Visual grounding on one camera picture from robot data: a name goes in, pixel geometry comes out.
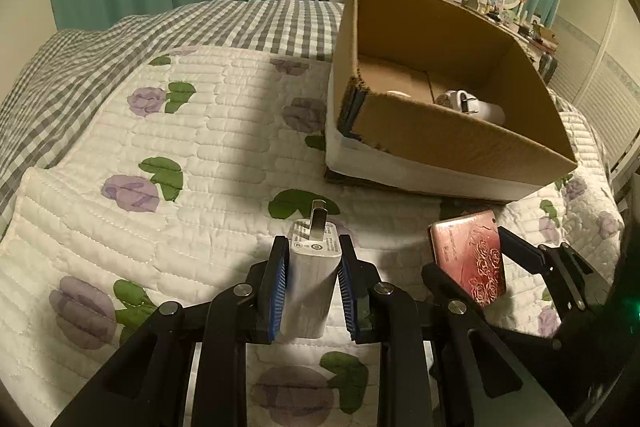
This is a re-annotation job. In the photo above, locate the red floral patterned case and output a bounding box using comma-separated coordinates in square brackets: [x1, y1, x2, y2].
[430, 210, 506, 308]

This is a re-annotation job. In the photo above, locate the white charger adapter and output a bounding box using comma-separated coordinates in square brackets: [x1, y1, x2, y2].
[281, 199, 342, 339]

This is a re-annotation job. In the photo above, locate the cardboard box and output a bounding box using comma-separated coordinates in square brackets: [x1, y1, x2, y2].
[326, 0, 577, 202]

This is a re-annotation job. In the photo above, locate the white dressing table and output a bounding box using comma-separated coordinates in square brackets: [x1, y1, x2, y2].
[484, 5, 558, 84]

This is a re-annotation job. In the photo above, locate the white floral quilt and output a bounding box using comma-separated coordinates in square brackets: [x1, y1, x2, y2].
[1, 46, 624, 426]

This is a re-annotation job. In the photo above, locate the grey checkered bedsheet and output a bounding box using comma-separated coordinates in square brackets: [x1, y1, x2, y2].
[1, 0, 344, 225]

